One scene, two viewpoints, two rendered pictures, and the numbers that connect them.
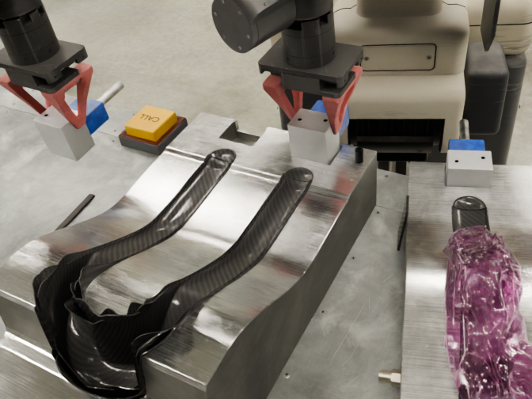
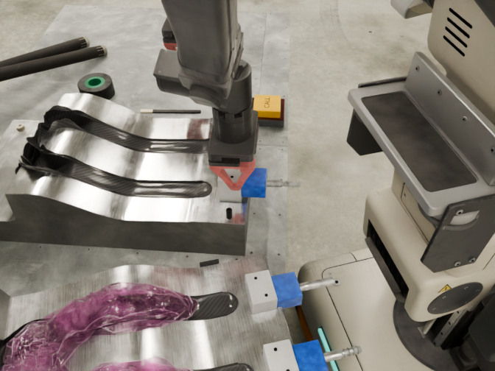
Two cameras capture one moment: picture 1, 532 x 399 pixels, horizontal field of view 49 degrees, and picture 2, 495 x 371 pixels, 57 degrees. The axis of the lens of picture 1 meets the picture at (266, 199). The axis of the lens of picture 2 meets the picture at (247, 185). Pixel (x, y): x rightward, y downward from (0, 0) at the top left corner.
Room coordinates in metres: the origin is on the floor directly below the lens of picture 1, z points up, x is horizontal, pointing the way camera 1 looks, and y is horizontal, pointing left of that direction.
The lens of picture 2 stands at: (0.33, -0.52, 1.45)
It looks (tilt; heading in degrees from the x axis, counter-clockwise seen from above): 48 degrees down; 59
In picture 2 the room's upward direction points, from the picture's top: straight up
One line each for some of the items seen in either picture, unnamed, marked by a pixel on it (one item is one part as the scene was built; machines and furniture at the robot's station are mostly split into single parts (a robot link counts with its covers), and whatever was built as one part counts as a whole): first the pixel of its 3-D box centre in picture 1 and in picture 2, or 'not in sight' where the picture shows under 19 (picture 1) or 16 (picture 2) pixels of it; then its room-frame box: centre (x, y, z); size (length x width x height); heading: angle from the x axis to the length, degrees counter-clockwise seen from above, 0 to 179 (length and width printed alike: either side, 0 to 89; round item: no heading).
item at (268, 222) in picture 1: (184, 238); (115, 152); (0.43, 0.09, 0.92); 0.35 x 0.16 x 0.09; 145
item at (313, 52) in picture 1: (308, 39); (233, 121); (0.58, -0.07, 1.04); 0.10 x 0.07 x 0.07; 54
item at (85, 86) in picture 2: not in sight; (96, 87); (0.48, 0.44, 0.82); 0.08 x 0.08 x 0.04
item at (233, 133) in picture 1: (245, 143); not in sight; (0.64, 0.01, 0.87); 0.05 x 0.05 x 0.04; 55
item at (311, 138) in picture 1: (330, 115); (260, 182); (0.61, -0.10, 0.91); 0.13 x 0.05 x 0.05; 145
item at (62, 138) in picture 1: (89, 111); not in sight; (0.68, 0.21, 0.93); 0.13 x 0.05 x 0.05; 144
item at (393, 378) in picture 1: (389, 377); not in sight; (0.28, -0.09, 0.84); 0.02 x 0.01 x 0.02; 72
